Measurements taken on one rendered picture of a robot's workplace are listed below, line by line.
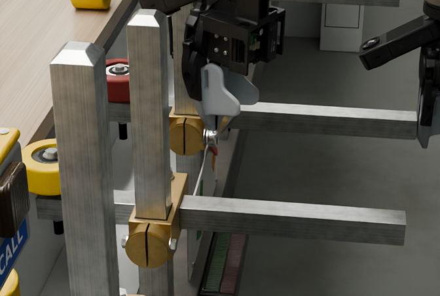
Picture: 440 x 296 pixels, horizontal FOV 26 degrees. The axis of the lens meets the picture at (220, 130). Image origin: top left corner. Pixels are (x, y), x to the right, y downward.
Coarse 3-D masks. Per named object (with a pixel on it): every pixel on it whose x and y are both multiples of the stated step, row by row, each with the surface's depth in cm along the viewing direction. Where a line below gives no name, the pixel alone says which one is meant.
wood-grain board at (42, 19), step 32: (0, 0) 160; (32, 0) 160; (64, 0) 160; (128, 0) 165; (0, 32) 147; (32, 32) 147; (64, 32) 147; (96, 32) 147; (0, 64) 136; (32, 64) 136; (0, 96) 127; (32, 96) 127; (32, 128) 119
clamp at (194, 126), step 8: (176, 120) 128; (184, 120) 128; (192, 120) 128; (200, 120) 128; (176, 128) 127; (184, 128) 128; (192, 128) 127; (200, 128) 128; (176, 136) 128; (184, 136) 128; (192, 136) 127; (200, 136) 127; (176, 144) 128; (184, 144) 129; (192, 144) 128; (200, 144) 128; (176, 152) 129; (184, 152) 129; (192, 152) 128
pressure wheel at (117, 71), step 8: (112, 64) 135; (120, 64) 134; (112, 72) 133; (120, 72) 133; (128, 72) 133; (112, 80) 130; (120, 80) 130; (128, 80) 130; (112, 88) 131; (120, 88) 131; (128, 88) 131; (112, 96) 131; (120, 96) 131; (128, 96) 132; (120, 128) 137; (120, 136) 138
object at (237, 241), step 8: (232, 240) 132; (240, 240) 132; (232, 248) 130; (240, 248) 130; (232, 256) 129; (240, 256) 129; (232, 264) 127; (224, 272) 126; (232, 272) 126; (224, 280) 124; (232, 280) 124; (224, 288) 123; (232, 288) 123
